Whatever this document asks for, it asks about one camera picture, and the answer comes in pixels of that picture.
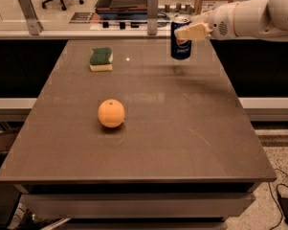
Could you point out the middle metal glass bracket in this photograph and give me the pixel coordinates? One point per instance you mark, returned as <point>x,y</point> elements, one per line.
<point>152,16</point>

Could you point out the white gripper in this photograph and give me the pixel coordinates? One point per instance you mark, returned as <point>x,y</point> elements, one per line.
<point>222,23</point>

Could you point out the metal glass bracket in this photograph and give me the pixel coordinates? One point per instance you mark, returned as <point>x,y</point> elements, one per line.
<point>33,24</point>
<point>152,16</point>

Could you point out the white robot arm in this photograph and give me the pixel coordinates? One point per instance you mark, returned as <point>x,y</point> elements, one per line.
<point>259,19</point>

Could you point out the left metal glass bracket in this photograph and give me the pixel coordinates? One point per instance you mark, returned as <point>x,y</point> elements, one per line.
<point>33,24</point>

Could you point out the grey tray on cart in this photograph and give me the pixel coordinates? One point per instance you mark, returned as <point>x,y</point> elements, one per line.
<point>124,0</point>

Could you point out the green yellow sponge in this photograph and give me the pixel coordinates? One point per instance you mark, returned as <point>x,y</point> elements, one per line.
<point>101,59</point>

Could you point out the blue pepsi can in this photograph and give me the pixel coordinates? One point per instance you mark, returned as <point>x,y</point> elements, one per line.
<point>180,49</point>

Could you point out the orange fruit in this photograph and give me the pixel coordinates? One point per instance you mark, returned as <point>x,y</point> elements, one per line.
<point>111,113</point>

